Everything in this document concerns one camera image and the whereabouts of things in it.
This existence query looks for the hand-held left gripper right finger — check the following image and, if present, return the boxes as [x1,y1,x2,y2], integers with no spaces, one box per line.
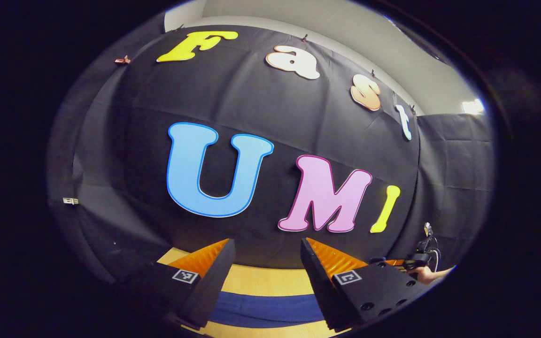
[300,237,433,331]

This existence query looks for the blue denim jeans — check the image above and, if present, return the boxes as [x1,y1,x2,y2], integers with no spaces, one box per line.
[209,290,326,329]

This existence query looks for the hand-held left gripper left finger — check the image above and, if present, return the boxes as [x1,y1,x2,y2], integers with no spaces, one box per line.
[120,238,237,329]

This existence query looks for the black backdrop cloth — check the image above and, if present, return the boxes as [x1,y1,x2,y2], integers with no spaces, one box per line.
[45,23,496,287]

